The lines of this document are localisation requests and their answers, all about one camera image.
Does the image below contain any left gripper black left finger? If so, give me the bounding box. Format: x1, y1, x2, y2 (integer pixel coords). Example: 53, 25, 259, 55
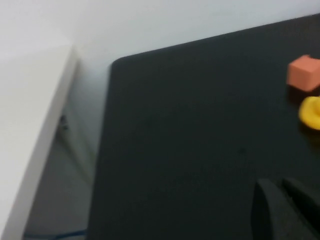
251, 178, 303, 240

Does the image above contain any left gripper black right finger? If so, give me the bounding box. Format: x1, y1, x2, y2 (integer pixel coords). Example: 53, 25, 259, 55
282, 177, 320, 240

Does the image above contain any yellow rubber duck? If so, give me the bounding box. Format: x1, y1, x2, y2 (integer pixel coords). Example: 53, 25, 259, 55
298, 96, 320, 131

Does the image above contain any orange foam cube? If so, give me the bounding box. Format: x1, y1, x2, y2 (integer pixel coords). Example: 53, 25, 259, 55
286, 54, 320, 92

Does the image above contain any white side furniture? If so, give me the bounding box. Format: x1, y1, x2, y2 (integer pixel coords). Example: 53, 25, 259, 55
0, 44, 78, 240

